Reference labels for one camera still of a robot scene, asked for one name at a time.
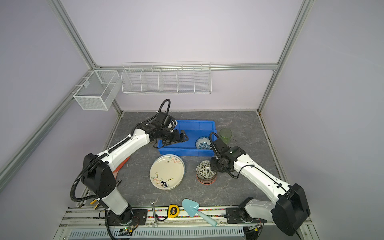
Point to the blue floral bowl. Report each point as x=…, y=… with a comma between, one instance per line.
x=203, y=143

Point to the floral cream plate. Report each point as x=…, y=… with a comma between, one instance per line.
x=167, y=172

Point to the white wire shelf basket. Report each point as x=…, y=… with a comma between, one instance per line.
x=166, y=78

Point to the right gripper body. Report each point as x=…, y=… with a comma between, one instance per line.
x=216, y=164

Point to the green glass cup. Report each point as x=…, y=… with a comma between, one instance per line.
x=226, y=135

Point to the red striped bowl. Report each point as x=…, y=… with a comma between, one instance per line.
x=207, y=182

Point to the orange work glove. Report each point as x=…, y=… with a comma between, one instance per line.
x=121, y=165

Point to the white mesh box basket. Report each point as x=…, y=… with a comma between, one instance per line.
x=99, y=90

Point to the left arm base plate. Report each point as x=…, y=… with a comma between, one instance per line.
x=138, y=217

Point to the yellow handled pliers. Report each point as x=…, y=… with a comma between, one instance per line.
x=95, y=203

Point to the blue plastic bin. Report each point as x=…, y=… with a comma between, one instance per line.
x=194, y=130

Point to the black white leaf bowl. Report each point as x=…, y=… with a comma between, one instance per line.
x=204, y=172

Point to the white vent grille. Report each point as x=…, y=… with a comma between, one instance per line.
x=158, y=233

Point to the teal garden trowel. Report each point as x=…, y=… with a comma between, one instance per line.
x=192, y=209

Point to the silver wrench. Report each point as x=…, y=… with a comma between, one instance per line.
x=155, y=224

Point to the yellow tape measure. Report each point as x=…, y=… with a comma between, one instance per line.
x=173, y=211

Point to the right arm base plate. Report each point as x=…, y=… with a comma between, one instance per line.
x=238, y=216

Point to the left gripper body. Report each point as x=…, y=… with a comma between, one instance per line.
x=169, y=137

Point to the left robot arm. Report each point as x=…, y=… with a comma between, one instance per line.
x=96, y=180

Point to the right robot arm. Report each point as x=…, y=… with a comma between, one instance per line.
x=289, y=206

